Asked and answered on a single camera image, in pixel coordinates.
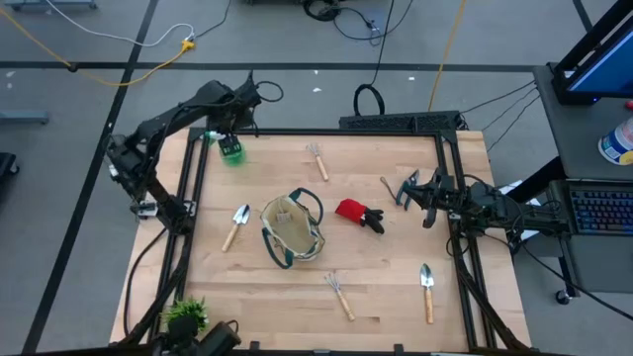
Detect red black gardening glove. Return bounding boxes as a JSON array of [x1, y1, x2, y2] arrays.
[[334, 198, 386, 235]]

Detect green pruning shears with strap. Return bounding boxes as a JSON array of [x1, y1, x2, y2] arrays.
[[379, 169, 421, 213]]

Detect grey desk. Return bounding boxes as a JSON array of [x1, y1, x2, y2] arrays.
[[532, 62, 633, 294]]

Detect thick black floor cable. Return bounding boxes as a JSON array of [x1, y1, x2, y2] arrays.
[[516, 242, 633, 321], [122, 226, 169, 340]]

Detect black backlit keyboard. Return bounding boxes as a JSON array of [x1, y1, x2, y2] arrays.
[[547, 177, 633, 236]]

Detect grey metal floor bar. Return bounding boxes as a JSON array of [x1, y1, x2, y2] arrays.
[[3, 0, 99, 12], [0, 109, 50, 126]]

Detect wooden handled metal trowel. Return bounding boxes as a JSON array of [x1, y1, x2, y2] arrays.
[[221, 204, 252, 253], [418, 262, 436, 325]]

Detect thin black desk cable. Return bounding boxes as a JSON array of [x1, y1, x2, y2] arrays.
[[481, 86, 539, 133], [486, 94, 542, 152], [459, 80, 538, 116]]

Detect black computer monitor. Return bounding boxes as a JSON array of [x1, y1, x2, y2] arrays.
[[550, 0, 633, 106]]

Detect beige green gardening bag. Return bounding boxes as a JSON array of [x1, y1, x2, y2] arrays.
[[259, 186, 326, 271]]

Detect black desk beam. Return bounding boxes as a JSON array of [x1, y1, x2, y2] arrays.
[[506, 155, 568, 204]]

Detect black aluminium table frame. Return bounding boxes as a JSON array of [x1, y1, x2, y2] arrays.
[[116, 111, 533, 356]]

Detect white blue plastic tub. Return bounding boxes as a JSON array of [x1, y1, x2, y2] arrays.
[[596, 116, 633, 167]]

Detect wooden handled hand rake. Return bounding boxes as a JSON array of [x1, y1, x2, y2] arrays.
[[305, 142, 330, 183], [323, 271, 357, 322]]

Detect thin black floor cable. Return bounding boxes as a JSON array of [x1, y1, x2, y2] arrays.
[[331, 4, 386, 46]]

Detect black cable coil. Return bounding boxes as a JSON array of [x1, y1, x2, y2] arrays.
[[301, 0, 343, 23]]

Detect black perforated metal box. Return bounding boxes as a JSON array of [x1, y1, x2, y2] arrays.
[[338, 110, 464, 133]]

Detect yellow floor cable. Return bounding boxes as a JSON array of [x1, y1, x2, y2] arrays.
[[427, 0, 469, 113], [0, 7, 198, 88]]

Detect white floor cable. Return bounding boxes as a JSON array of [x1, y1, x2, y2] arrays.
[[44, 0, 197, 48]]

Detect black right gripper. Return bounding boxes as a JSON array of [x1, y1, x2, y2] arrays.
[[404, 167, 456, 229]]

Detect green spray bottle white head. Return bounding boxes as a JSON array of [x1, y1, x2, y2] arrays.
[[204, 130, 247, 168]]

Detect black looped floor cable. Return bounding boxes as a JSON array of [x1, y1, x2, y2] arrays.
[[352, 0, 397, 118]]

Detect black wheeled base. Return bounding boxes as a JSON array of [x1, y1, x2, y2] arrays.
[[0, 151, 21, 180]]

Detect small green artificial plant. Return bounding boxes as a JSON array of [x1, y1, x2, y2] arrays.
[[160, 296, 212, 332]]

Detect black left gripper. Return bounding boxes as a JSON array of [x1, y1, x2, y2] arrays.
[[207, 81, 262, 155]]

